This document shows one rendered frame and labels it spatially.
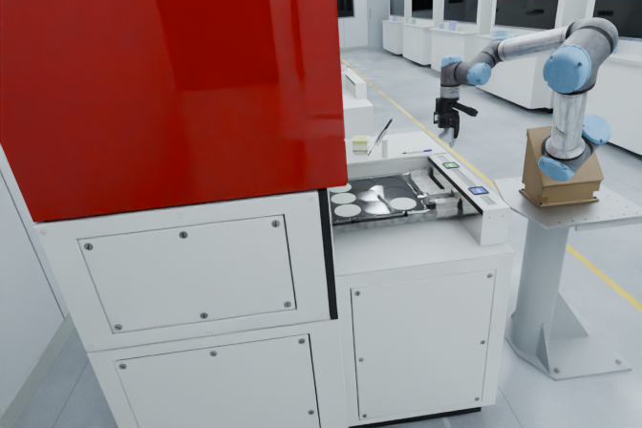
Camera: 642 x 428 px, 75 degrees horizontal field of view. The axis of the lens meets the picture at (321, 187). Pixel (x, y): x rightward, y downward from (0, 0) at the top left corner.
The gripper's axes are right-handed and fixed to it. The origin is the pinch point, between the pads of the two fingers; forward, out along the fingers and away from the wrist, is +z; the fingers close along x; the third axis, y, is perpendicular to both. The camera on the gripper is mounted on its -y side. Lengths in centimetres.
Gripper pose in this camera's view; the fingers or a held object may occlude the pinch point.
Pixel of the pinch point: (452, 144)
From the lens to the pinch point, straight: 180.0
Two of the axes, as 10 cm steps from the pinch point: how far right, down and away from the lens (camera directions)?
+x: 1.2, 4.0, -9.1
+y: -9.9, 1.2, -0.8
